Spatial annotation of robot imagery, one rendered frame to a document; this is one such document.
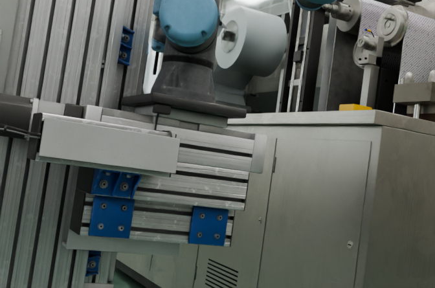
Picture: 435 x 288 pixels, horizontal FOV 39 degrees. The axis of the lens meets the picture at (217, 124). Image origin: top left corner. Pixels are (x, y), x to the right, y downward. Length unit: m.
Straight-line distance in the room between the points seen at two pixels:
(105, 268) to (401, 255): 0.82
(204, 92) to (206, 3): 0.22
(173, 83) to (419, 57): 1.09
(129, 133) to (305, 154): 0.94
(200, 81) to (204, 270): 1.31
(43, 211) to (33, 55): 0.35
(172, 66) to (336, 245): 0.77
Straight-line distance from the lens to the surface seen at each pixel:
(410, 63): 2.19
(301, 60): 2.38
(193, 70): 1.36
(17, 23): 1.46
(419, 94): 2.00
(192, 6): 1.24
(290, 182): 2.06
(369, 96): 2.17
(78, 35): 1.48
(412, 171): 1.83
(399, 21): 2.19
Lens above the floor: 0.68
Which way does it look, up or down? 4 degrees up
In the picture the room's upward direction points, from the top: 8 degrees clockwise
